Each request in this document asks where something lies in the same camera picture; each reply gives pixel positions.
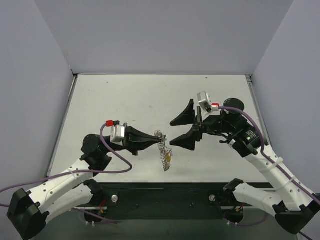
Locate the yellow tagged key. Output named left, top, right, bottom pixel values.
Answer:
left=164, top=153, right=173, bottom=163

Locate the silver round keyring disc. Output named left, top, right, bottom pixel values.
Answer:
left=154, top=130, right=173, bottom=172

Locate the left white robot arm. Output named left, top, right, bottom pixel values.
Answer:
left=7, top=124, right=161, bottom=240

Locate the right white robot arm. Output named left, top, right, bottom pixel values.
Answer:
left=170, top=98, right=320, bottom=235

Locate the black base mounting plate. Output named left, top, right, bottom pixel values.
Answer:
left=100, top=183, right=242, bottom=221

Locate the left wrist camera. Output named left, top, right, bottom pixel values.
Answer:
left=106, top=120, right=126, bottom=146

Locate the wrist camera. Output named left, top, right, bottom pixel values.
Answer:
left=106, top=120, right=126, bottom=146
left=197, top=91, right=220, bottom=120

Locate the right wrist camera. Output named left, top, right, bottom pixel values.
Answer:
left=197, top=91, right=220, bottom=120

